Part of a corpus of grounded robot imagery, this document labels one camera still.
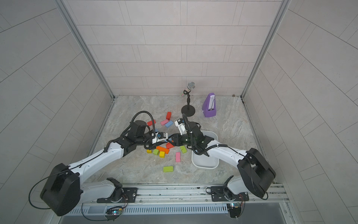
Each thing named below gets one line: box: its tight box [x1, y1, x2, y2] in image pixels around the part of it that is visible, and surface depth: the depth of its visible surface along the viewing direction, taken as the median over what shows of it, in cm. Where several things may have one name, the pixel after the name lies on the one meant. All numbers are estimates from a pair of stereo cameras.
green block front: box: [162, 166, 174, 173], surface depth 81 cm
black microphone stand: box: [181, 89, 196, 117], surface depth 108 cm
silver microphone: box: [187, 81, 196, 90], surface depth 88 cm
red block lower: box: [165, 142, 175, 150], surface depth 90 cm
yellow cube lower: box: [158, 151, 166, 159], surface depth 85 cm
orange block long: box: [155, 146, 170, 155], surface depth 88 cm
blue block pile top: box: [165, 120, 174, 128], surface depth 101 cm
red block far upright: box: [165, 111, 173, 121], surface depth 104 cm
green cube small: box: [152, 148, 160, 156], surface depth 86 cm
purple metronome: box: [201, 92, 217, 118], surface depth 101 cm
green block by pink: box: [179, 145, 187, 154], surface depth 88 cm
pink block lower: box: [175, 152, 182, 163], surface depth 86 cm
